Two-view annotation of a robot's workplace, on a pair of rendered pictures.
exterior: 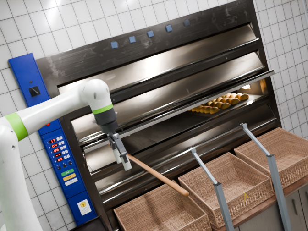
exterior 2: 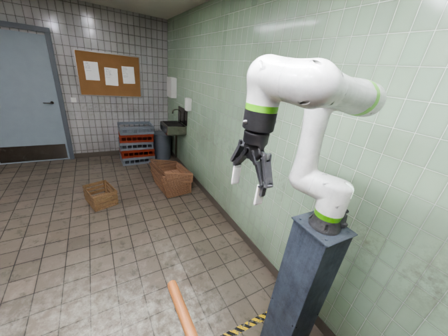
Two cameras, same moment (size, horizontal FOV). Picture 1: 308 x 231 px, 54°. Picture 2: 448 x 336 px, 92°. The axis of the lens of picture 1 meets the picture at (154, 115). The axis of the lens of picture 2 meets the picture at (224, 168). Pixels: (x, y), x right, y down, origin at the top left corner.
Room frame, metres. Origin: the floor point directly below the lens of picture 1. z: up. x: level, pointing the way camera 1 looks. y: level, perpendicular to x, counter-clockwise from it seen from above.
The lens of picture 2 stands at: (1.90, -0.01, 1.83)
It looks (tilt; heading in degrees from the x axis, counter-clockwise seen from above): 24 degrees down; 168
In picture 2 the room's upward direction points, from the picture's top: 6 degrees clockwise
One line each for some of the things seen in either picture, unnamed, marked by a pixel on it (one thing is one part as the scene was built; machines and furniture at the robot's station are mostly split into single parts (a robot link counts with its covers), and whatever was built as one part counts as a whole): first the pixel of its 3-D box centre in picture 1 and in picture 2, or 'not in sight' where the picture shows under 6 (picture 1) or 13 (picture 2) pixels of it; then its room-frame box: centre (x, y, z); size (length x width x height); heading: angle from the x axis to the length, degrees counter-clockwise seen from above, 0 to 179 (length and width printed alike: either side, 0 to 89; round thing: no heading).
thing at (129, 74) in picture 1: (168, 60); not in sight; (2.49, -0.25, 1.80); 1.79 x 0.11 x 0.19; 110
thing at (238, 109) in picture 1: (189, 132); not in sight; (2.51, -0.24, 1.16); 1.80 x 0.06 x 0.04; 110
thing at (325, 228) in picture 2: not in sight; (333, 217); (1.14, 0.73, 1.23); 0.26 x 0.15 x 0.06; 108
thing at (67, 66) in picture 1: (160, 37); not in sight; (2.51, -0.24, 2.00); 1.80 x 0.08 x 0.21; 110
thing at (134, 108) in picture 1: (177, 90); not in sight; (2.49, -0.25, 1.54); 1.79 x 0.11 x 0.19; 110
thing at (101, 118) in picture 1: (104, 117); (260, 121); (1.31, 0.21, 1.71); 0.12 x 0.09 x 0.06; 109
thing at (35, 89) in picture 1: (33, 88); not in sight; (2.08, 0.72, 1.92); 0.06 x 0.04 x 0.11; 110
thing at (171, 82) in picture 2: not in sight; (171, 87); (-2.58, -0.22, 1.45); 0.28 x 0.11 x 0.36; 20
